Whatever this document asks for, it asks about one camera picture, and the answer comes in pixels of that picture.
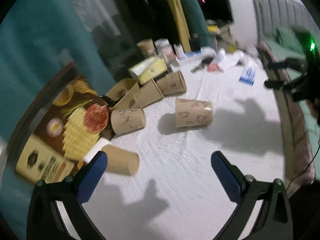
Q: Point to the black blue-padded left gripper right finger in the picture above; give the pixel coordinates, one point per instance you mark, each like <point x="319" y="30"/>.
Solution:
<point x="274" y="220"/>

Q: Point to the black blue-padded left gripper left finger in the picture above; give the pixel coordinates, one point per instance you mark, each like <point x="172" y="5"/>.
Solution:
<point x="44" y="218"/>

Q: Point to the brown paper cup with drawing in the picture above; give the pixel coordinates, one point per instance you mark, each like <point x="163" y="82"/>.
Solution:
<point x="148" y="94"/>

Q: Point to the blue white card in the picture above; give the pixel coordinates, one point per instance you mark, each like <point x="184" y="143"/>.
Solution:
<point x="247" y="76"/>

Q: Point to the grey padded chair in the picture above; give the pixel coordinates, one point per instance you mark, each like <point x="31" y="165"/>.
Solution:
<point x="287" y="14"/>

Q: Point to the pink round object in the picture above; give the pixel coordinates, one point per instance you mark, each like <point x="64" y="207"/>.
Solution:
<point x="213" y="67"/>

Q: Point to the plain brown paper cup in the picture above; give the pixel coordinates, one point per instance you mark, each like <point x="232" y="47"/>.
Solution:
<point x="121" y="161"/>

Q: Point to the white paper roll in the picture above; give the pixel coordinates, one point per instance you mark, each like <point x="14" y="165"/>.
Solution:
<point x="102" y="142"/>

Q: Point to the white power strip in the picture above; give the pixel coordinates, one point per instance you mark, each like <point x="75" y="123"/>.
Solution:
<point x="201" y="54"/>

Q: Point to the bunch of keys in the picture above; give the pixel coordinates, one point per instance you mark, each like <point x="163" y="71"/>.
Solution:
<point x="201" y="66"/>

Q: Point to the brown waffle snack box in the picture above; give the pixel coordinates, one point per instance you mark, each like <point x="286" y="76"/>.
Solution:
<point x="72" y="125"/>

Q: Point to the black monitor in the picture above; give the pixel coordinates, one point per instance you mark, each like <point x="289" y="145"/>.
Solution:
<point x="217" y="11"/>

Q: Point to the upright paper cup pig prints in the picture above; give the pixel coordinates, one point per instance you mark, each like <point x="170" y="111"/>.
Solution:
<point x="189" y="113"/>

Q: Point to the lying paper cup pig prints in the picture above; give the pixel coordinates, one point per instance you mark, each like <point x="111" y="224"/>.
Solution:
<point x="126" y="121"/>

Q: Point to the paper cup with pig prints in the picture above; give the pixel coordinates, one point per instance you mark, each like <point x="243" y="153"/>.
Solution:
<point x="172" y="83"/>

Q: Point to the clear jar white lid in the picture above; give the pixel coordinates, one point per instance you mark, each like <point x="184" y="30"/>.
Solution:
<point x="164" y="50"/>

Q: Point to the paper cup holding watch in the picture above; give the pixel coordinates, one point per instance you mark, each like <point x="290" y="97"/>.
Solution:
<point x="122" y="93"/>

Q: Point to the far paper cup with label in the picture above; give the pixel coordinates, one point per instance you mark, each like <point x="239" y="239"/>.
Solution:
<point x="147" y="48"/>

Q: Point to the yellow tissue pack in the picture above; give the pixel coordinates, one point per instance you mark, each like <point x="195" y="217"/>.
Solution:
<point x="148" y="69"/>

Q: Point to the yellow curtain stripe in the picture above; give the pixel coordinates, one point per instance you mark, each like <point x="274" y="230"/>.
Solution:
<point x="181" y="23"/>

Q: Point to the teal curtain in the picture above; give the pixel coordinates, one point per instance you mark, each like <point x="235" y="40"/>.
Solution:
<point x="33" y="35"/>

